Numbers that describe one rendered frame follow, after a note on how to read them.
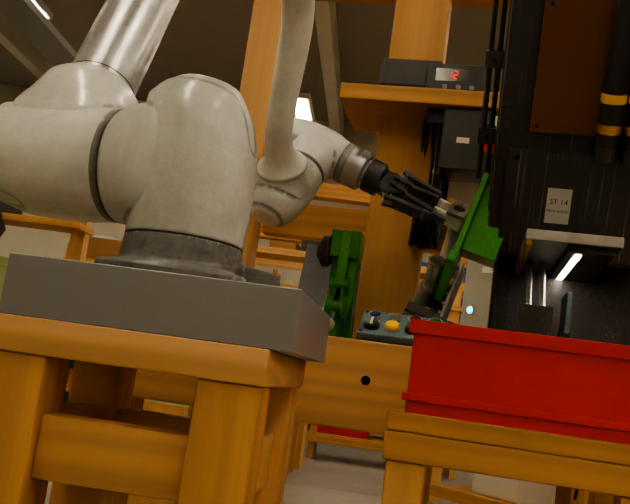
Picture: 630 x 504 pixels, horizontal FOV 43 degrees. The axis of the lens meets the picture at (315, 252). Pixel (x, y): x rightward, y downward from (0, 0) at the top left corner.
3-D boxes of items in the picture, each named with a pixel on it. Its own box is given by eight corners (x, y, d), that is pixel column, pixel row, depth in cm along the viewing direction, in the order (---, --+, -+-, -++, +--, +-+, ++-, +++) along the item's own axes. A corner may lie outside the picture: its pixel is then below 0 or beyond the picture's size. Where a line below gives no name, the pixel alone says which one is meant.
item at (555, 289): (635, 385, 163) (648, 222, 168) (483, 365, 169) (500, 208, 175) (619, 386, 181) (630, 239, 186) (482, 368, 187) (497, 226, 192)
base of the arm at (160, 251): (276, 293, 95) (283, 247, 96) (89, 266, 95) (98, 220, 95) (277, 306, 113) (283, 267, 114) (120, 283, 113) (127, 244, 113)
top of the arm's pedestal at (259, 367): (264, 387, 84) (269, 349, 85) (-20, 346, 89) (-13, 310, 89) (302, 388, 116) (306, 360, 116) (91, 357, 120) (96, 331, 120)
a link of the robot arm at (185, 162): (220, 236, 95) (248, 60, 98) (82, 222, 99) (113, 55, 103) (261, 259, 110) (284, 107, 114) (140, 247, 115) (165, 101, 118)
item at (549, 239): (623, 255, 135) (624, 237, 136) (525, 245, 139) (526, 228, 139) (589, 286, 173) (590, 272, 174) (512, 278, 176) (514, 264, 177)
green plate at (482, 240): (485, 284, 156) (524, 185, 158) (445, 268, 158) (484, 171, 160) (484, 291, 167) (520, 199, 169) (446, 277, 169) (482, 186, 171)
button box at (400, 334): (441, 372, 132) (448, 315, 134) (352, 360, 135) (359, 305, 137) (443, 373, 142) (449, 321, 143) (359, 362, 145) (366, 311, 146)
